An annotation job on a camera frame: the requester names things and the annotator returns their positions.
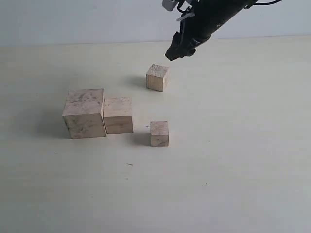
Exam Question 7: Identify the second largest wooden cube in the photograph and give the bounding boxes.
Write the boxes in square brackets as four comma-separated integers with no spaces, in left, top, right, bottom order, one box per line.
[103,97,133,134]

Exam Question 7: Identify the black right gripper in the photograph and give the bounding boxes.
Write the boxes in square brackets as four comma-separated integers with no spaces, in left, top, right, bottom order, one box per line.
[165,0,253,61]

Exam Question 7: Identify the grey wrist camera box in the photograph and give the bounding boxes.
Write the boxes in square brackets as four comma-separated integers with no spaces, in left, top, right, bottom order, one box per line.
[162,0,179,12]

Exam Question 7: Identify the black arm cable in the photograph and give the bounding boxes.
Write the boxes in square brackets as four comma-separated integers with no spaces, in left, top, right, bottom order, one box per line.
[245,0,285,9]

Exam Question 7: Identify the smallest wooden cube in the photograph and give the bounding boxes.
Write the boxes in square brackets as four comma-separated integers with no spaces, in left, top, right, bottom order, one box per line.
[150,121,169,147]

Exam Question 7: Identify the third largest wooden cube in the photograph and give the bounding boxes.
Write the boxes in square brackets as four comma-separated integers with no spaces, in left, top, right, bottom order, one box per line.
[146,64,169,92]

